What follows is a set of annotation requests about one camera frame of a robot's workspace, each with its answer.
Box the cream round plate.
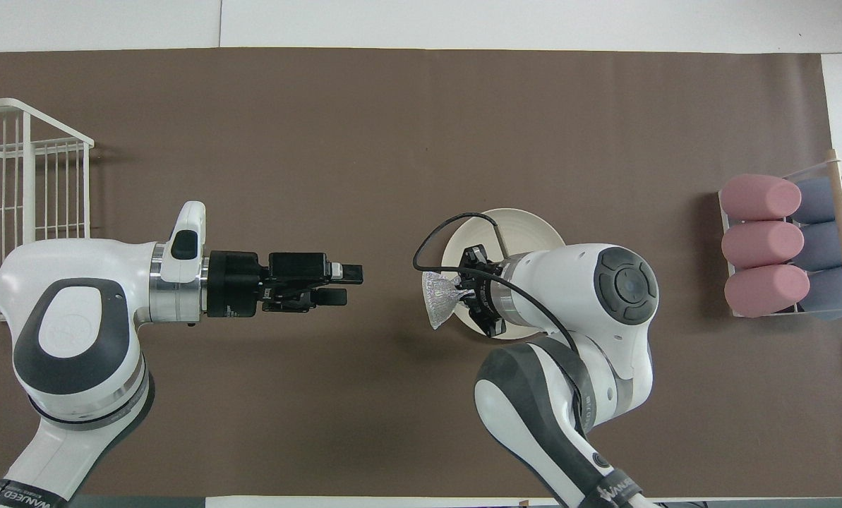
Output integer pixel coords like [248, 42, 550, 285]
[440, 208, 566, 341]

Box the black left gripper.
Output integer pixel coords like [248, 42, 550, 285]
[208, 250, 363, 318]

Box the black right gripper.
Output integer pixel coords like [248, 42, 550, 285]
[461, 245, 510, 338]

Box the pink plastic cup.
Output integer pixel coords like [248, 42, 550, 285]
[721, 220, 805, 269]
[719, 174, 802, 220]
[724, 264, 811, 318]

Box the brown paper table mat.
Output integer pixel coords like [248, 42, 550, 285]
[0, 47, 842, 498]

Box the blue plastic cup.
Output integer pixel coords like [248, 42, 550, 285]
[798, 265, 842, 320]
[795, 221, 842, 271]
[791, 176, 842, 224]

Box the white wire dish rack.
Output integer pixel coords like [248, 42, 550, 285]
[0, 97, 95, 323]

